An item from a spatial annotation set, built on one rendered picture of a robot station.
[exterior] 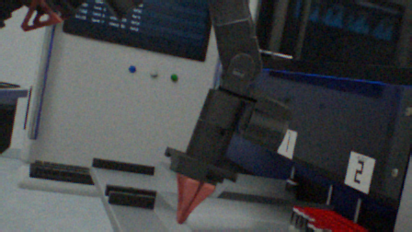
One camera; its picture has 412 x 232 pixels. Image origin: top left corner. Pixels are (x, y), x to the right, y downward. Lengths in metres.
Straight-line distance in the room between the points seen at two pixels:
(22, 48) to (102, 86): 4.56
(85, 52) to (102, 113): 0.17
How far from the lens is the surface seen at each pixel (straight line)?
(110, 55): 1.78
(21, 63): 6.32
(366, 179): 1.08
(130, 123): 1.80
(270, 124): 0.90
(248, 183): 1.53
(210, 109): 0.90
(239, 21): 0.87
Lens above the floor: 1.13
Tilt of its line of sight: 5 degrees down
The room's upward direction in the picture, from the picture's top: 11 degrees clockwise
